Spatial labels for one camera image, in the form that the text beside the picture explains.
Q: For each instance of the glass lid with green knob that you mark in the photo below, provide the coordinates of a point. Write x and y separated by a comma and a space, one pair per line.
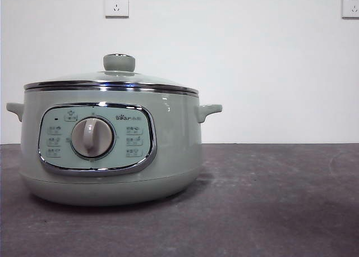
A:
119, 63

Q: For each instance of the pale green electric cooking pot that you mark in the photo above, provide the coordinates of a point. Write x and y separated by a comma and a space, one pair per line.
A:
174, 144

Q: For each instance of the white wall socket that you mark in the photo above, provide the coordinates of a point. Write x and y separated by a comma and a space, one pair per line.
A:
351, 6
117, 4

